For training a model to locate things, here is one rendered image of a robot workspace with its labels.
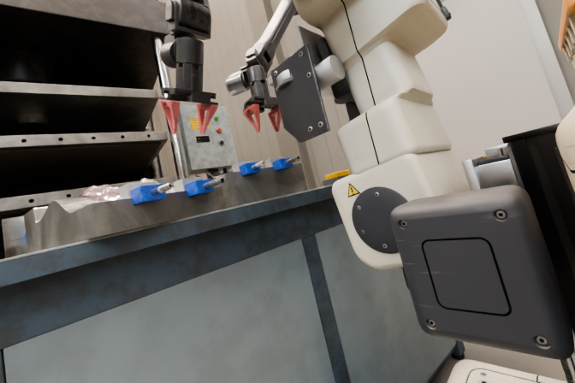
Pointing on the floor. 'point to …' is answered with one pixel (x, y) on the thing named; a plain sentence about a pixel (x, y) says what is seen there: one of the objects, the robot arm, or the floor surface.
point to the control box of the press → (209, 163)
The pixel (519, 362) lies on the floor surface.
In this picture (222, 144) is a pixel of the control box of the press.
